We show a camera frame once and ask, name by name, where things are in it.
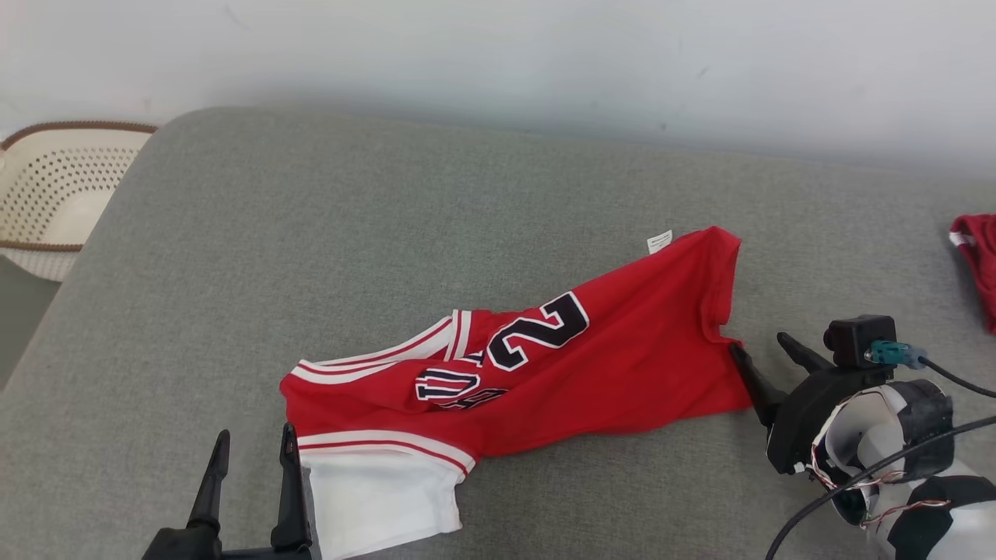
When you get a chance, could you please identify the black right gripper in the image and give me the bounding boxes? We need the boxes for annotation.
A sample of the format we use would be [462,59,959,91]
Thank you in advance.
[728,332,896,476]

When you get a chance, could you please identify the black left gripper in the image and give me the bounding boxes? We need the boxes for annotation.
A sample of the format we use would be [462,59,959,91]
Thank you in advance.
[140,422,314,560]

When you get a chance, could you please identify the red basketball jersey white sleeves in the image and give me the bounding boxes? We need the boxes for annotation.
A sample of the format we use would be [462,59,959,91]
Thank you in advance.
[279,226,754,560]

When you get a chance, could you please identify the red shorts white waistband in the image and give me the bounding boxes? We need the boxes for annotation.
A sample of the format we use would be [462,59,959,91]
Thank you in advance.
[948,214,996,335]

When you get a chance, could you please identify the cream perforated laundry basket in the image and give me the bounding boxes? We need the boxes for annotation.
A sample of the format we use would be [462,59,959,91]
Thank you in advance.
[0,121,159,282]

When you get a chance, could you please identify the teal right camera plug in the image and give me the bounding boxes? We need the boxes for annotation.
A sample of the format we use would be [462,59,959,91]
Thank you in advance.
[870,341,928,372]

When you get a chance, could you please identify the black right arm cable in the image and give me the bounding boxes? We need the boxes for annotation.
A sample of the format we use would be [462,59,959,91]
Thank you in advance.
[766,358,996,560]

